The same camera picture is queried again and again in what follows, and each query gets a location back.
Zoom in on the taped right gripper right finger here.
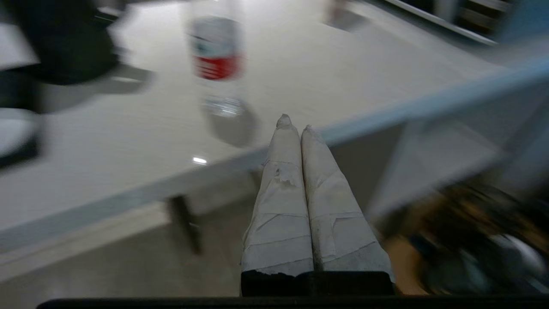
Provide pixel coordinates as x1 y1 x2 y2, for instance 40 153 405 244
300 124 395 297

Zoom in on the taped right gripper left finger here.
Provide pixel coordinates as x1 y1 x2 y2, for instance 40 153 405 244
240 113 315 297

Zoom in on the clear water bottle red label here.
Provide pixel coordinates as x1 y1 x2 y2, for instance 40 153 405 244
186 0 248 119

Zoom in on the black electric kettle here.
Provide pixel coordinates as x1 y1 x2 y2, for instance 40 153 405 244
6 0 126 85

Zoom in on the dark metal furniture leg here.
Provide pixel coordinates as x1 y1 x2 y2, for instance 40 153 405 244
166 195 203 254

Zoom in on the clear acrylic sign holder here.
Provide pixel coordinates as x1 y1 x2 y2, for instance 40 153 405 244
325 0 366 31

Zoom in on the black serving tray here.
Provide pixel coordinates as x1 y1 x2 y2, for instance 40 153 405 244
0 68 44 169

